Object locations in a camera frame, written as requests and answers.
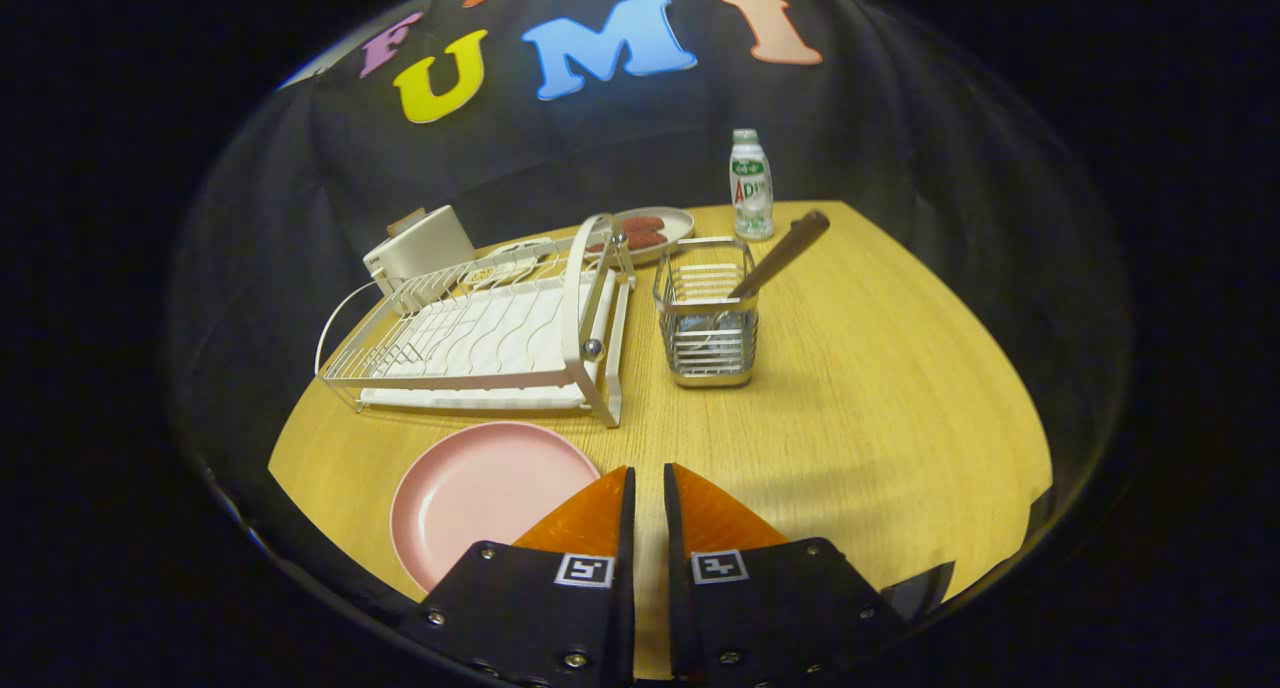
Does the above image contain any white toaster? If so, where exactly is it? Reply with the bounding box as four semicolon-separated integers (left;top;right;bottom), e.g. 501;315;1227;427
362;205;477;294

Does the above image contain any white drain tray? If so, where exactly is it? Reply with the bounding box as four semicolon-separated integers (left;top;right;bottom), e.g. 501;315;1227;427
358;268;633;411

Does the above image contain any white divided tray with beans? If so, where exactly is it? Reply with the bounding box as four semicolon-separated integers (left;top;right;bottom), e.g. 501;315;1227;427
460;236;556;289

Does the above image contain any white wire dish rack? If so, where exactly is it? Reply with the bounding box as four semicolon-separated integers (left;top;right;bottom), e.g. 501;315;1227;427
315;213;637;429

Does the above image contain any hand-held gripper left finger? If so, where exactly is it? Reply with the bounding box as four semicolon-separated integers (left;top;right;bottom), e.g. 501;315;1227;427
400;466;637;688

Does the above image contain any black backdrop cloth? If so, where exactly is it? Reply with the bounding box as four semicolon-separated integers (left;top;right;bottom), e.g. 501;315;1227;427
170;0;1131;649

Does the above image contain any white drink bottle green label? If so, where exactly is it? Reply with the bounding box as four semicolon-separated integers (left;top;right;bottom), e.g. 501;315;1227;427
729;129;775;241

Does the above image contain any metal wire basket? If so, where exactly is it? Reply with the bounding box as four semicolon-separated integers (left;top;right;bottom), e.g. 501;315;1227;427
653;236;760;388

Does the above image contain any cream round plate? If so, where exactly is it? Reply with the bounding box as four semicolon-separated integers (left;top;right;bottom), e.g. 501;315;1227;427
590;206;696;266

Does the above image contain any pink plate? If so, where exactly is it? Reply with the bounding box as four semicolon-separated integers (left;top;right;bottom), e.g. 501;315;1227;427
390;421;601;594

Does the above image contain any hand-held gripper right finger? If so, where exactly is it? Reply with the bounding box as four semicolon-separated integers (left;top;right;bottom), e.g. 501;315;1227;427
663;463;891;681

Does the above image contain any wooden-handled metal spoon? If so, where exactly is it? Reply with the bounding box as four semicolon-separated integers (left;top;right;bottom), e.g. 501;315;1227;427
680;210;831;359

